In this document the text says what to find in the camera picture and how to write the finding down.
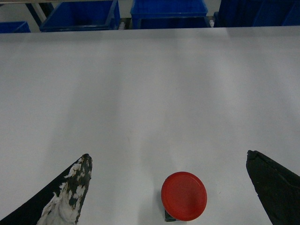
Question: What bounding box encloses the red mushroom push button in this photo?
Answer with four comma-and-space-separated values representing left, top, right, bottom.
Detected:
161, 172, 207, 221

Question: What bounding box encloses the blue bin lower middle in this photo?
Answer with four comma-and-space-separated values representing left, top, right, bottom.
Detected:
130, 0, 208, 29

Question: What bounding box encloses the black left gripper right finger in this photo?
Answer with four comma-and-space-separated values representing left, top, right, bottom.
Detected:
246, 150, 300, 225

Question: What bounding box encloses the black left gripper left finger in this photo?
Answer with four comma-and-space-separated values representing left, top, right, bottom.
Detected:
0, 154, 92, 225

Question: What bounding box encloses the blue bin under shelf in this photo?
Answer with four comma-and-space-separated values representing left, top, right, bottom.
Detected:
39, 0, 120, 32

